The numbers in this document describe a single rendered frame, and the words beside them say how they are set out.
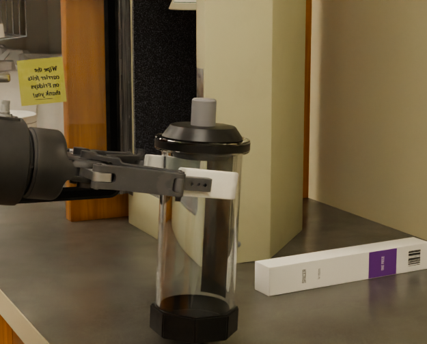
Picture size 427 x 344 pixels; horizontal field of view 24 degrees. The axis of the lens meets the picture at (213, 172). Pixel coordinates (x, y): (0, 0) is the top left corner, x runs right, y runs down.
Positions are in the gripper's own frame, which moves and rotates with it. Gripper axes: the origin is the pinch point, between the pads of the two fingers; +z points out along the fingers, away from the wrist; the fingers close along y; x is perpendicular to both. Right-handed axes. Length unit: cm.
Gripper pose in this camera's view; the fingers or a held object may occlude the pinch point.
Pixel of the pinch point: (197, 177)
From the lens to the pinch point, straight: 112.9
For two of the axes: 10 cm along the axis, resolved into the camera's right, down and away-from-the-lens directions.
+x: -1.4, 9.8, 1.1
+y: -4.4, -1.6, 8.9
